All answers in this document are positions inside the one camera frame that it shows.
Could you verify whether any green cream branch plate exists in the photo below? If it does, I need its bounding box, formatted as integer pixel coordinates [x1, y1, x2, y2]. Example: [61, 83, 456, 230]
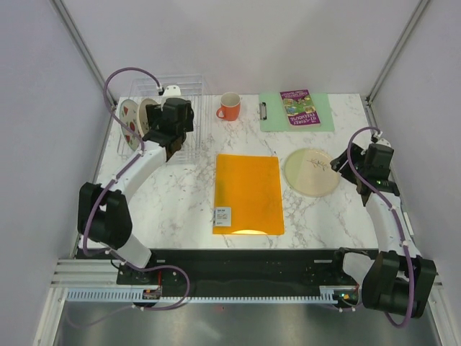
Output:
[282, 148, 340, 198]

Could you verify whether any brown rimmed plate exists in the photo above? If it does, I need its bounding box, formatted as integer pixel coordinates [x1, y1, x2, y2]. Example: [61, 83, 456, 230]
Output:
[167, 138, 182, 161]

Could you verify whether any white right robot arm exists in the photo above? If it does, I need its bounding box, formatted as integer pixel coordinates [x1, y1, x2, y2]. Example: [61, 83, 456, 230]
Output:
[329, 141, 437, 318]

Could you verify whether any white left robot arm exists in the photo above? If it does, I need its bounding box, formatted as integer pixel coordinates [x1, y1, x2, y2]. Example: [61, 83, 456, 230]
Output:
[77, 97, 194, 283]

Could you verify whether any cream leaf pattern plate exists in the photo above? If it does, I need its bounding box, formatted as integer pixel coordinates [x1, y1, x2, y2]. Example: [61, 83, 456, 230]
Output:
[137, 98, 158, 138]

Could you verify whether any watermelon pattern plate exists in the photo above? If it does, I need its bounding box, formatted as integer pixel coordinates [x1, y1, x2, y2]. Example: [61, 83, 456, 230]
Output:
[116, 99, 140, 150]

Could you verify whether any orange mug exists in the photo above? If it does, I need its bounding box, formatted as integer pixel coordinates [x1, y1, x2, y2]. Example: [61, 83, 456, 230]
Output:
[216, 92, 241, 121]

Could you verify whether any purple book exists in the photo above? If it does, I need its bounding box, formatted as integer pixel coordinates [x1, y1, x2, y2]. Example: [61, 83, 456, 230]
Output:
[279, 89, 321, 130]

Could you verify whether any green clipboard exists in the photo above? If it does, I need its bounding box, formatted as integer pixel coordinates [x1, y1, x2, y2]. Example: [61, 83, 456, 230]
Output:
[259, 89, 335, 133]

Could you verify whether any orange plastic folder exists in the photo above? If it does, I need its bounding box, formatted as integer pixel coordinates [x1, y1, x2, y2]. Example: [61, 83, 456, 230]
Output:
[212, 154, 285, 236]

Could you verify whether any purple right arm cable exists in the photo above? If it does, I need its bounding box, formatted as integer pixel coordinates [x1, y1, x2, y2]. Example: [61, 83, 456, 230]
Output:
[347, 126, 419, 327]

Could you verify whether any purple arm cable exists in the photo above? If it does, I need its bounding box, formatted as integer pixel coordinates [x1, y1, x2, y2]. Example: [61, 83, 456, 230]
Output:
[79, 67, 191, 311]
[347, 126, 419, 327]

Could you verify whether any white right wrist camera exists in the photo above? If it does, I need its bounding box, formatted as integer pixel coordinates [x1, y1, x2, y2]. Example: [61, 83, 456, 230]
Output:
[371, 133, 391, 147]

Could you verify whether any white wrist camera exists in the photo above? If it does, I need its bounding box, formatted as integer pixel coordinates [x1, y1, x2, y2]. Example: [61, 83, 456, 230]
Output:
[158, 84, 182, 97]
[371, 133, 391, 147]

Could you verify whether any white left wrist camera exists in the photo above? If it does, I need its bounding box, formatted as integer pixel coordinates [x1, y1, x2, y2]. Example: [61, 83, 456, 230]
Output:
[158, 84, 182, 97]

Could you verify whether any white wire dish rack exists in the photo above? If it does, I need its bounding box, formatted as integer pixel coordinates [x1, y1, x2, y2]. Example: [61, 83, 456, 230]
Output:
[115, 74, 210, 164]

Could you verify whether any white slotted cable duct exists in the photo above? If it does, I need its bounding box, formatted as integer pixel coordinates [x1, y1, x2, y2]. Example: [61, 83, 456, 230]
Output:
[66, 286, 359, 304]

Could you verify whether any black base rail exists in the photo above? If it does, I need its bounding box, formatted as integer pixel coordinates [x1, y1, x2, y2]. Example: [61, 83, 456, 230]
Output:
[117, 249, 356, 298]

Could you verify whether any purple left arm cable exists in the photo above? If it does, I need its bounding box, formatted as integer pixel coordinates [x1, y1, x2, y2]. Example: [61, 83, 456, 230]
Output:
[79, 67, 191, 311]

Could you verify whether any left aluminium frame post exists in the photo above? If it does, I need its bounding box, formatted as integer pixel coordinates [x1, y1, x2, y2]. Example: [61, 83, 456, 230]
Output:
[50, 0, 105, 89]

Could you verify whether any aluminium frame post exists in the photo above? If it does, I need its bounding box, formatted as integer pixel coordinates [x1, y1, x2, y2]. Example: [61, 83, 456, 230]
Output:
[50, 0, 105, 89]
[362, 0, 431, 107]

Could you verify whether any right aluminium frame post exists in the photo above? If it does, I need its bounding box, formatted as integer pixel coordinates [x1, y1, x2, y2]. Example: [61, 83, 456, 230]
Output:
[362, 0, 431, 107]

